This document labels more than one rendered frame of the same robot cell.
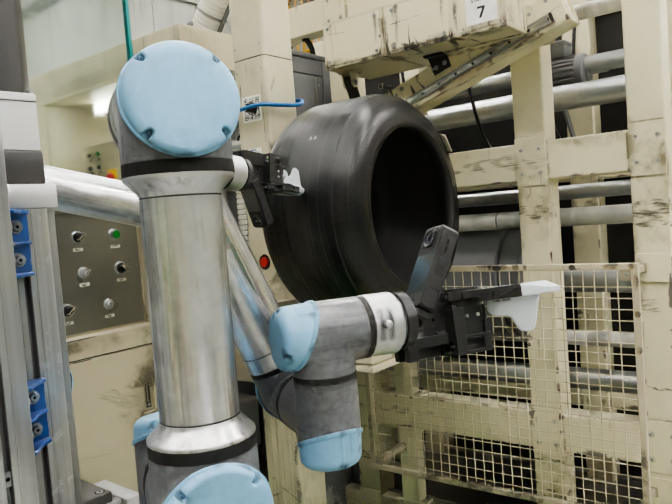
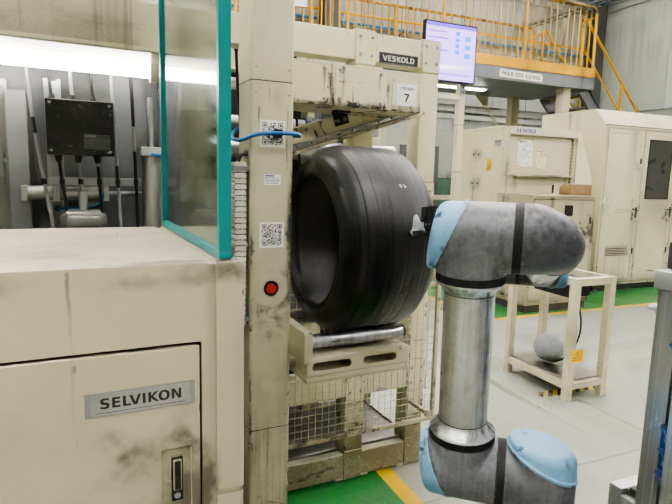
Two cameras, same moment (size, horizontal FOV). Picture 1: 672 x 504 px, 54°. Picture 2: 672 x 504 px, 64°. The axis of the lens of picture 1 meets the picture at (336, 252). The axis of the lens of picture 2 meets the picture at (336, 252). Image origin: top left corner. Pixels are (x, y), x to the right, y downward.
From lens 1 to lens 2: 191 cm
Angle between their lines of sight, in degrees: 64
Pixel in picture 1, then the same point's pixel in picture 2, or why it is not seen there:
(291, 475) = (280, 485)
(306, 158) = (407, 203)
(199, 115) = not seen: outside the picture
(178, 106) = not seen: outside the picture
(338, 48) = not seen: hidden behind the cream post
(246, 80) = (268, 102)
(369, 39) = (318, 86)
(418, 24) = (361, 90)
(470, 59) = (363, 122)
